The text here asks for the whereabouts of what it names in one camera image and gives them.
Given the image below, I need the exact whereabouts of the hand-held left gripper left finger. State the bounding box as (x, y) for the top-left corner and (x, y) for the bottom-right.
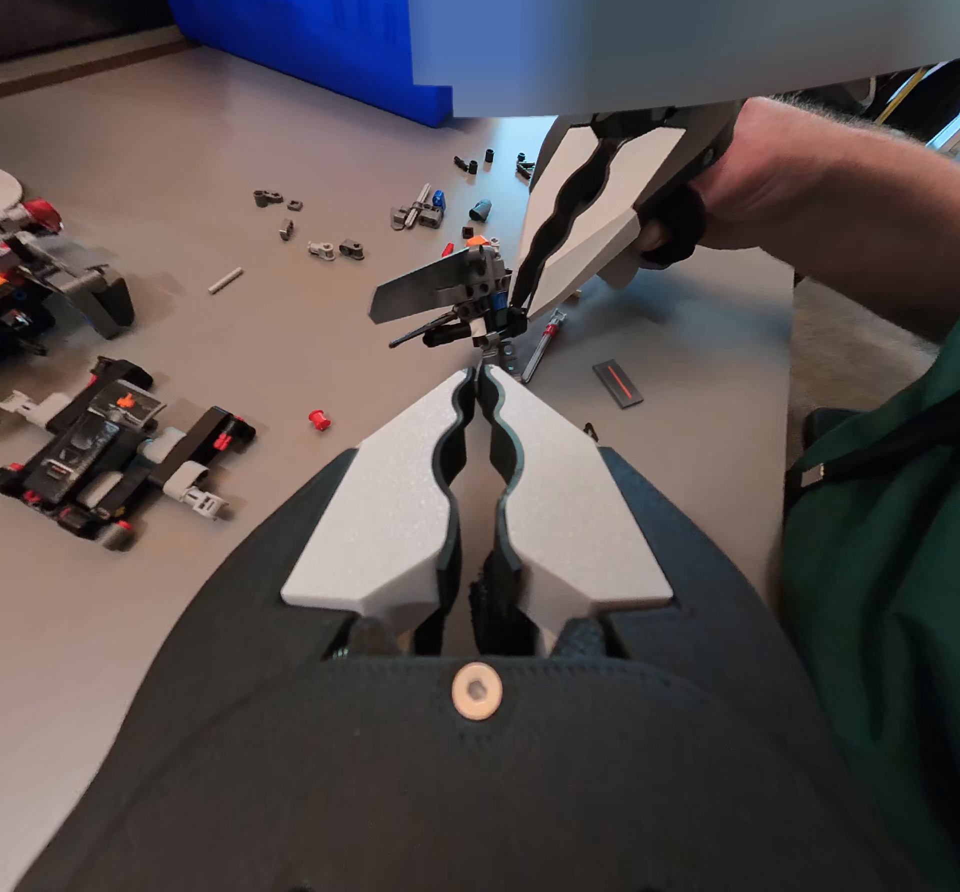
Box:
(279, 369), (478, 657)

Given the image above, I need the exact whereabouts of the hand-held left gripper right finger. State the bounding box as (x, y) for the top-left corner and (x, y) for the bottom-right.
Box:
(468, 365), (675, 657)

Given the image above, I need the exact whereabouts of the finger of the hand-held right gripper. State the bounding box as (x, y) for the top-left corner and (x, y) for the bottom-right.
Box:
(523, 127), (689, 322)
(508, 123), (605, 308)

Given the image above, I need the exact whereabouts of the grey lego axle red bush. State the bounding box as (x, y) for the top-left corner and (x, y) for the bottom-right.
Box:
(521, 310), (568, 385)

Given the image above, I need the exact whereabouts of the grey lego wing assembly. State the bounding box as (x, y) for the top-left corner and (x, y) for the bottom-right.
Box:
(369, 235), (531, 385)

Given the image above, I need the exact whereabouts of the flame print lego assembly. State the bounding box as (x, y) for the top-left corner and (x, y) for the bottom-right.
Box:
(0, 355), (258, 553)

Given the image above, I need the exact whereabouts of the person's right forearm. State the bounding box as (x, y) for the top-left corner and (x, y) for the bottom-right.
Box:
(780, 100), (960, 344)

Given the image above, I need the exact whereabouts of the grey lego axle blue assembly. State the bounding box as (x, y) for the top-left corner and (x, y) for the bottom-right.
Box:
(390, 183), (448, 232)

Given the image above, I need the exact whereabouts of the lego car chassis model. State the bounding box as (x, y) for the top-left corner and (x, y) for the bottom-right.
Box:
(0, 190), (138, 362)

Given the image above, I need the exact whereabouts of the person's right hand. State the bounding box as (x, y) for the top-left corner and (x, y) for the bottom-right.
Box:
(701, 97), (790, 252)

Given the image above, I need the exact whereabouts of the grey tile orange line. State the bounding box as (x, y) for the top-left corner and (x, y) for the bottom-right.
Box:
(591, 358), (646, 410)

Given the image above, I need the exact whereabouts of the blue plastic bin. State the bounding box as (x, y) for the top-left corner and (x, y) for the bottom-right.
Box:
(135, 0), (455, 130)

